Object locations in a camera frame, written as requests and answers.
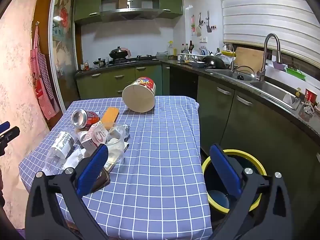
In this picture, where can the wooden cutting board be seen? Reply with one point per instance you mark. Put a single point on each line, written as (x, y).
(250, 57)

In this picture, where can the tall steel faucet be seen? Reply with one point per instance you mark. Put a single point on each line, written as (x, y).
(262, 62)

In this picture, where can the green plastic tray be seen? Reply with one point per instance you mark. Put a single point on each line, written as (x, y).
(296, 73)

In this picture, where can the purple plastic tray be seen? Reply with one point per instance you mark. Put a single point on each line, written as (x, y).
(280, 65)

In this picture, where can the white tissue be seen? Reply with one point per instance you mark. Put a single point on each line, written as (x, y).
(75, 158)

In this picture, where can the small red jar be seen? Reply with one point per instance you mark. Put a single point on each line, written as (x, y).
(86, 67)

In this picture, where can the black hanging spatula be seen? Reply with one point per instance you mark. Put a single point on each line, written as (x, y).
(209, 27)

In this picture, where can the pink white small carton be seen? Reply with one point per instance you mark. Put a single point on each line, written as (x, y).
(95, 135)

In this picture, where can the glass pot lid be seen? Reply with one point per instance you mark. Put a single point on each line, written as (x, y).
(243, 73)

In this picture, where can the green sink base cabinet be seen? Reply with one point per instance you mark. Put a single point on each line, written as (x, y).
(250, 130)

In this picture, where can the steel range hood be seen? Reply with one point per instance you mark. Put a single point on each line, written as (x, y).
(130, 11)

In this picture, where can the black lidded wok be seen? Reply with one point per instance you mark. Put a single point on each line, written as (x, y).
(117, 53)

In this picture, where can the dish rack with dishes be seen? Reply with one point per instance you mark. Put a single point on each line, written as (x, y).
(200, 52)

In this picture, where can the red paper cup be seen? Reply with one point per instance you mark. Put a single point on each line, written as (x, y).
(311, 96)

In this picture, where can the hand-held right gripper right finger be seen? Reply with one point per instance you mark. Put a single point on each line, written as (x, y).
(225, 170)

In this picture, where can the green base cabinet with drawers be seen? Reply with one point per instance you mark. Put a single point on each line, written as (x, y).
(112, 80)

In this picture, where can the yellow faucet shelf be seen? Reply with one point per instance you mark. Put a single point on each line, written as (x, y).
(228, 53)

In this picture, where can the black built-in appliance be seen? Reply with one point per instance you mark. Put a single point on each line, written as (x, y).
(183, 82)

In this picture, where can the red soda can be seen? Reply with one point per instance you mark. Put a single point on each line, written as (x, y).
(86, 118)

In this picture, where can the large paper noodle bucket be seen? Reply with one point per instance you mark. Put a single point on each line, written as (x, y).
(138, 97)

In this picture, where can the yellow rimmed dark bin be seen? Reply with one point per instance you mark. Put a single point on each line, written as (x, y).
(235, 151)

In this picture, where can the small steel faucet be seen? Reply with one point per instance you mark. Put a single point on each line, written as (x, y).
(232, 60)

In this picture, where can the black gas stove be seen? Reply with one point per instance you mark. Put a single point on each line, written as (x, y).
(140, 58)

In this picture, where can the steel kitchen sink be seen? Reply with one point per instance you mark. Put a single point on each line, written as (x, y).
(270, 87)

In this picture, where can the dark sauce bottle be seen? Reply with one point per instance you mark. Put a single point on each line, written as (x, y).
(191, 47)

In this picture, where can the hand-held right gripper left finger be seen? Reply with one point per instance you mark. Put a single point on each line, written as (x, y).
(93, 170)

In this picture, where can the brown plastic tray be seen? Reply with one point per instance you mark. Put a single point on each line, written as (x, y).
(102, 180)

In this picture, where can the blue checked tablecloth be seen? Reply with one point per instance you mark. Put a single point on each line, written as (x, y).
(155, 155)

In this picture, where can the pink checked apron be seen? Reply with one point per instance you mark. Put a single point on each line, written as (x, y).
(41, 80)

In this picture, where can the yellow capped oil bottle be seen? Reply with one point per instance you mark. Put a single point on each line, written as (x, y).
(170, 50)

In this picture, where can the green wall cabinets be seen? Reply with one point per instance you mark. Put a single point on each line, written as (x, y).
(85, 2)

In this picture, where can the silver white wrapper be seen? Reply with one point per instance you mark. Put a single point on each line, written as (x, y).
(126, 131)

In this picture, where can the clear plastic cup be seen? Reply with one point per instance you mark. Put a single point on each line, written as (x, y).
(117, 142)

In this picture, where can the clear plastic bottle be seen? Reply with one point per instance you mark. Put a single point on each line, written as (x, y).
(62, 145)

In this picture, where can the blue bowl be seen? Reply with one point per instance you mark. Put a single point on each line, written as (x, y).
(198, 64)

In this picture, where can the yellow sink clip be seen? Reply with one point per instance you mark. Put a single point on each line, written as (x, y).
(298, 92)

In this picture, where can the printed glass sliding door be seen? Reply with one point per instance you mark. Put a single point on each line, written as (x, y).
(62, 42)

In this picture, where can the white window blind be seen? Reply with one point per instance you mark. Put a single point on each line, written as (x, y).
(262, 12)

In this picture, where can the grey scrubbing cloth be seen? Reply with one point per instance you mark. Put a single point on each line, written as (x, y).
(308, 108)

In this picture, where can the small steel pot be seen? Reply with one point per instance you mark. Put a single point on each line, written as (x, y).
(100, 62)

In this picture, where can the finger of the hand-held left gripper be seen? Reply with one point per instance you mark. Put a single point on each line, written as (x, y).
(4, 125)
(10, 133)

